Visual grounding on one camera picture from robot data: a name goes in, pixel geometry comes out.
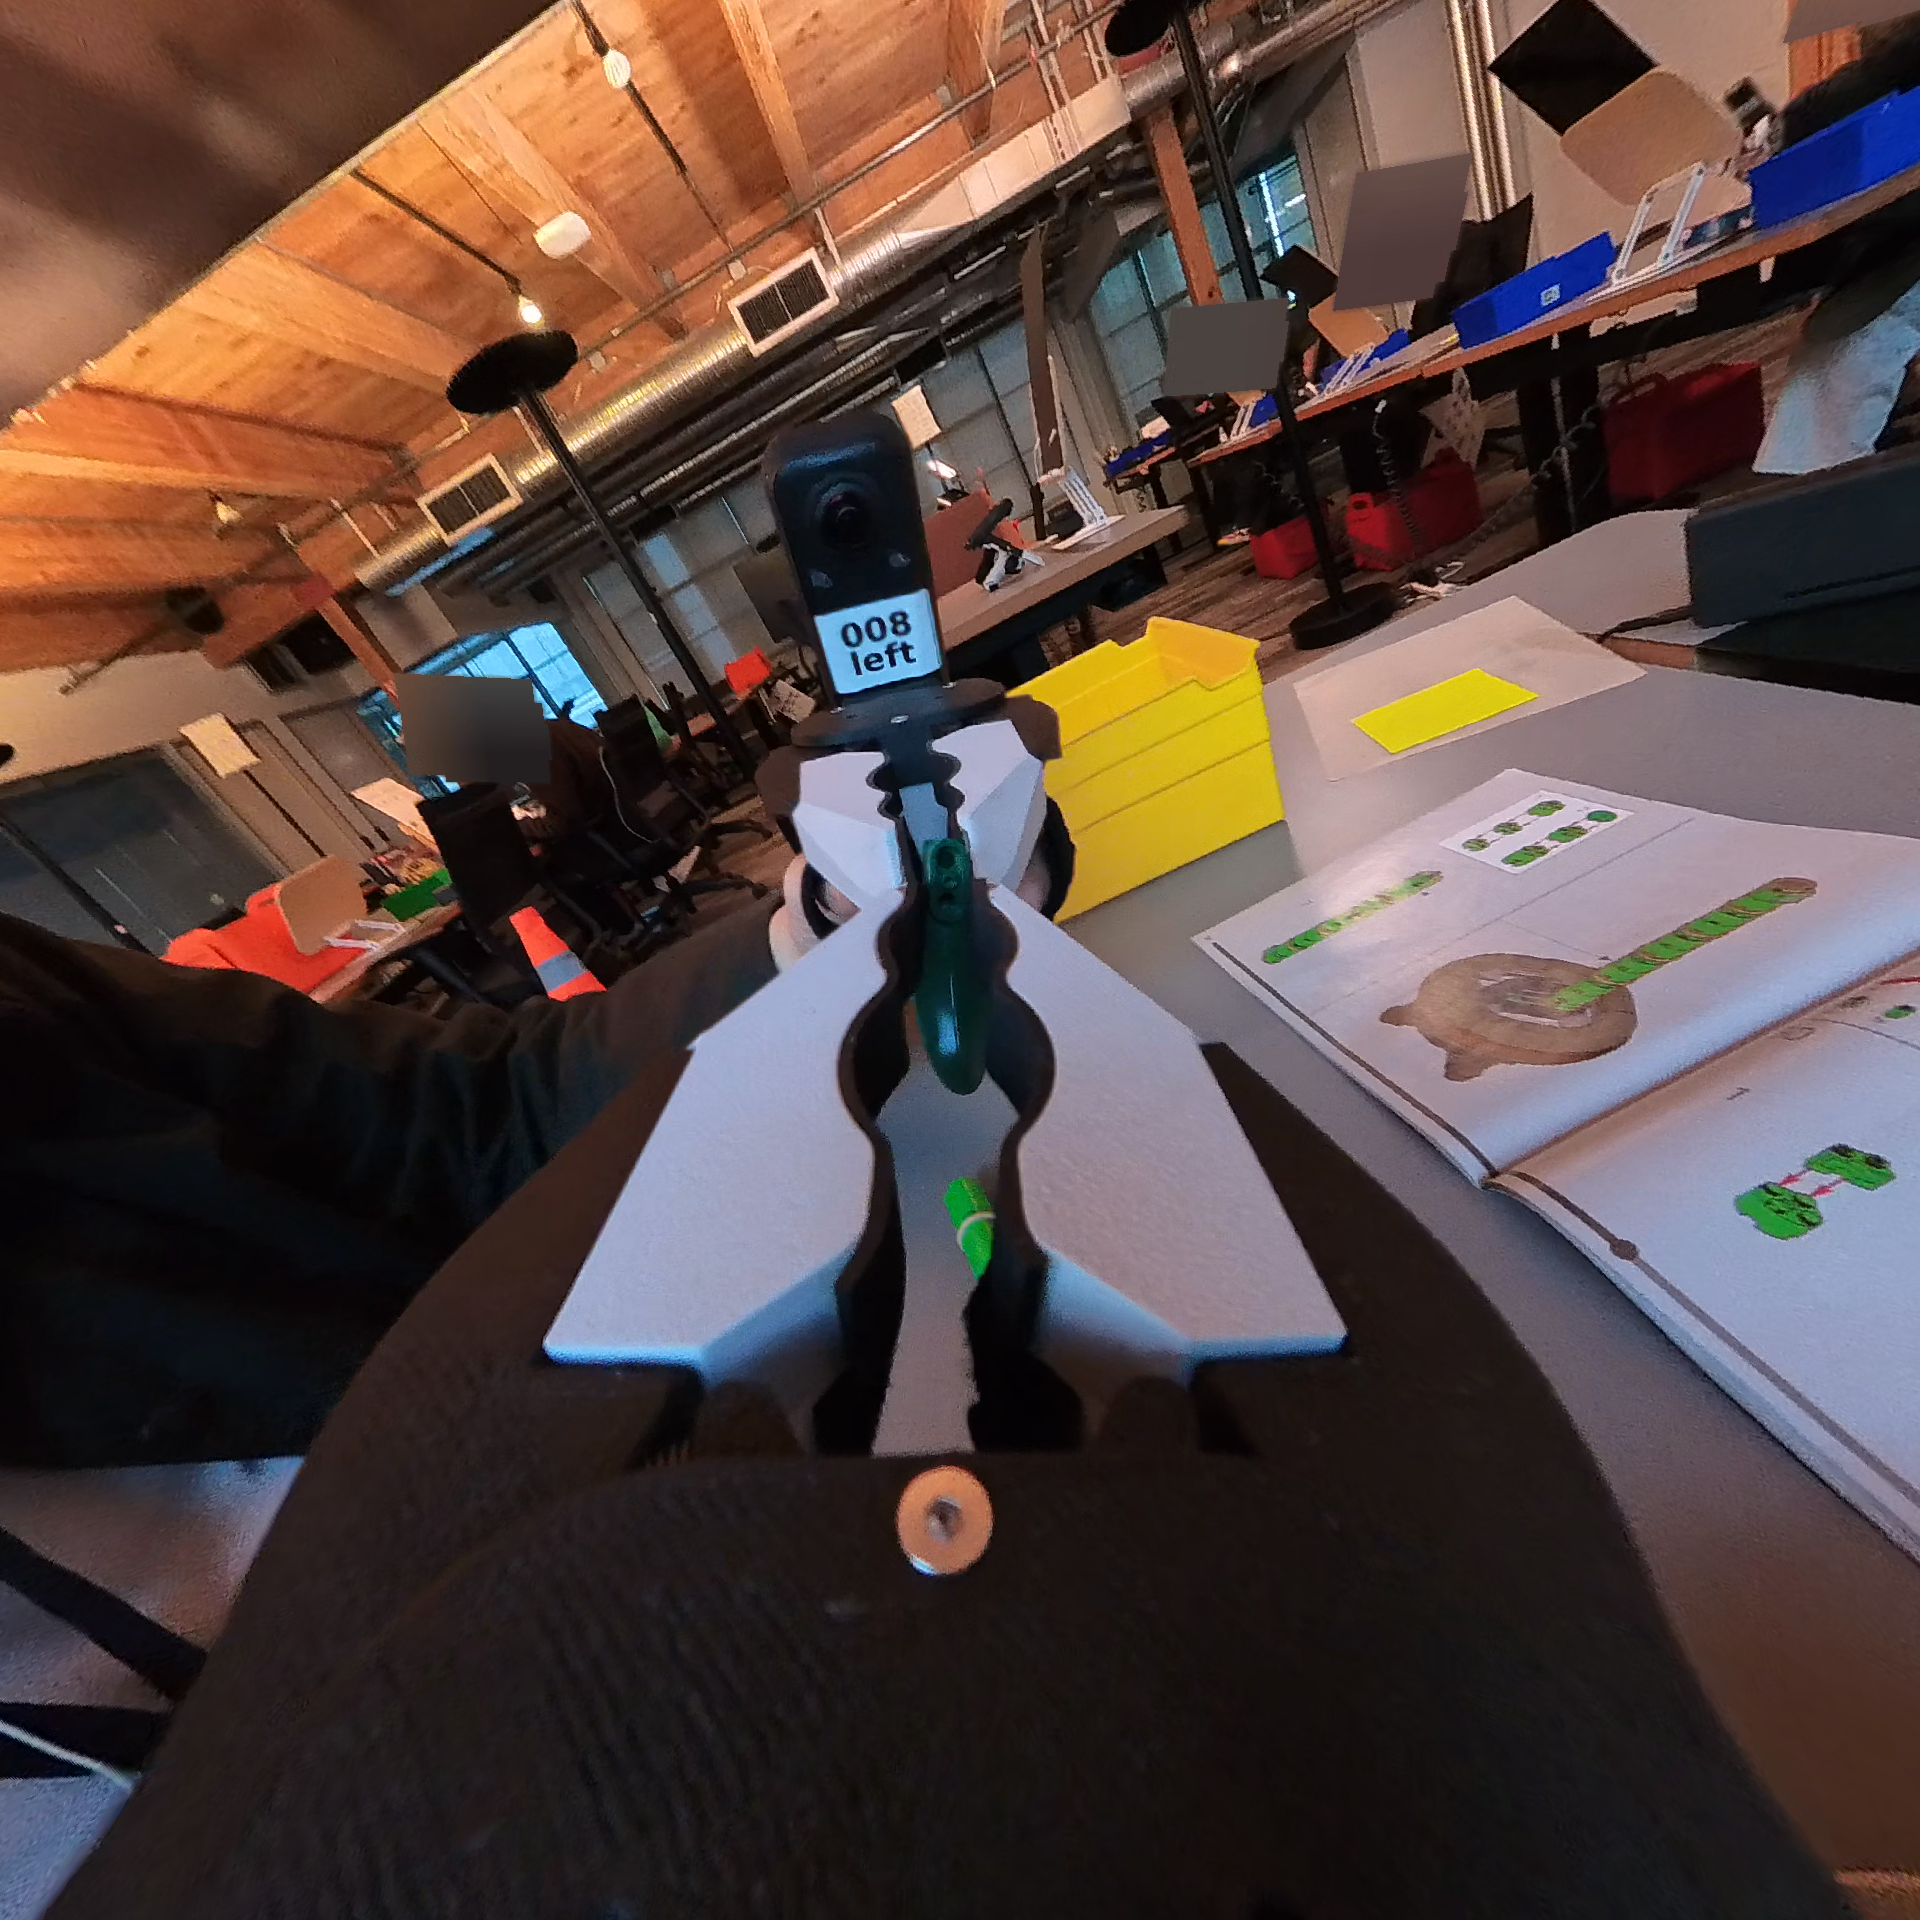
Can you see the grey desk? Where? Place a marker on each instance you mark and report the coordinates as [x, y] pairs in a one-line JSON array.
[[1725, 749]]

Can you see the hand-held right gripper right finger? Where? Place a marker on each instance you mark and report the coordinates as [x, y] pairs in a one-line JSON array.
[[1156, 1200]]

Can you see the yellow paper sheet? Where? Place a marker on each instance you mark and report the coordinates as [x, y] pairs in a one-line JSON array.
[[1442, 709]]

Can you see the short green brick bamboo stalk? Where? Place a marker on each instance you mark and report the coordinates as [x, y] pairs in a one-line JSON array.
[[969, 1224]]

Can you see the open instruction booklet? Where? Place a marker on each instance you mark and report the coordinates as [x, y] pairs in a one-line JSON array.
[[1725, 1349]]

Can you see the orange safety vest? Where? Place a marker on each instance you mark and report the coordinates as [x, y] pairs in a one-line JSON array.
[[242, 944]]

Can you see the black power adapter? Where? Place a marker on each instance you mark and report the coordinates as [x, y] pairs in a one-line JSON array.
[[1799, 540]]

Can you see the red container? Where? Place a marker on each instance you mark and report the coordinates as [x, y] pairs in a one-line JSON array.
[[1419, 516], [1681, 434]]

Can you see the silver air duct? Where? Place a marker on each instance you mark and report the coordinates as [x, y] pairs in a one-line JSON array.
[[675, 383]]

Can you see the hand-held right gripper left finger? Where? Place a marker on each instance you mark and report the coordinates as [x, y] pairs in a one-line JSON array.
[[721, 1200]]

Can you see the blue plastic bin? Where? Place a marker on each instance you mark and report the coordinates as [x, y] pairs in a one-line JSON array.
[[1531, 292], [1845, 159]]

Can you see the black floor lamp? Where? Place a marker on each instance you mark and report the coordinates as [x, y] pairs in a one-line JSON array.
[[1245, 300], [599, 524]]

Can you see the person's left forearm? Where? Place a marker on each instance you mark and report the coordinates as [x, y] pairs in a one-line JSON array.
[[300, 1125]]

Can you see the white vent grille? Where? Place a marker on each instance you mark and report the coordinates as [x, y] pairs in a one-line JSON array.
[[782, 300], [470, 498]]

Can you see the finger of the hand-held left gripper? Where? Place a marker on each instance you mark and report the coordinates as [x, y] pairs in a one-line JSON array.
[[1002, 802], [845, 818]]

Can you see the yellow plastic bin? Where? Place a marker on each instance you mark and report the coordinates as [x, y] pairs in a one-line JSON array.
[[1156, 780]]

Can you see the person's beige pants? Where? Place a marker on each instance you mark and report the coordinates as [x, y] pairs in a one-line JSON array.
[[150, 1499]]

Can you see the dark green leaf piece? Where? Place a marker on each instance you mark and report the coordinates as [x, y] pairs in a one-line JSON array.
[[955, 1003]]

